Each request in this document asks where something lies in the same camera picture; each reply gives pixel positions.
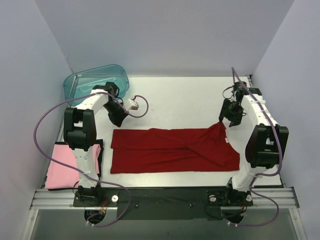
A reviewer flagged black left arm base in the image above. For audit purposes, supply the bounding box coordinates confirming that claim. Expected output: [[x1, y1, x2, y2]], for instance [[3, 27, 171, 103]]
[[73, 185, 119, 208]]

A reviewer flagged aluminium frame rail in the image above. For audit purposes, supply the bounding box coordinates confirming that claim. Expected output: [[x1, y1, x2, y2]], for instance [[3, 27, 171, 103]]
[[30, 187, 300, 210]]

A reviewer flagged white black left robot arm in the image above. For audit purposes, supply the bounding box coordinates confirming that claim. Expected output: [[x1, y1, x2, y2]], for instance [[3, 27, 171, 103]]
[[63, 82, 128, 206]]

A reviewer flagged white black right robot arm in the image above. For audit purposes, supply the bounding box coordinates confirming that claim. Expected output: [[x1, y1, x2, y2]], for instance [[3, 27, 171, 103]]
[[218, 82, 289, 205]]

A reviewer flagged teal transparent plastic bin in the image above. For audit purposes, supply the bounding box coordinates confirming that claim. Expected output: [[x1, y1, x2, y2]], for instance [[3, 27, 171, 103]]
[[63, 64, 130, 100]]

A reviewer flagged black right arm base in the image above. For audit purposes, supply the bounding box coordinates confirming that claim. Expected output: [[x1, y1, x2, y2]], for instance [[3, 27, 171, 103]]
[[206, 178, 253, 207]]

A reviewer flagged red t shirt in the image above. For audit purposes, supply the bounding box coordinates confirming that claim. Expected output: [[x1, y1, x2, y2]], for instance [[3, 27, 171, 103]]
[[110, 122, 240, 174]]

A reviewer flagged pink folded t shirt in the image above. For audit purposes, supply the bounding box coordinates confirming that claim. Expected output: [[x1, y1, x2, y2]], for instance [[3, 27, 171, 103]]
[[44, 143, 103, 190]]

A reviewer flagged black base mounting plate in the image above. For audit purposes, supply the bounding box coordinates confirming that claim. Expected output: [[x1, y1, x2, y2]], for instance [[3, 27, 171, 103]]
[[116, 187, 208, 220]]

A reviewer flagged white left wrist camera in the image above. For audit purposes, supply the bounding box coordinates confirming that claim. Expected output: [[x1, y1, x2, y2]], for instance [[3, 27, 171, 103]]
[[126, 99, 139, 111]]

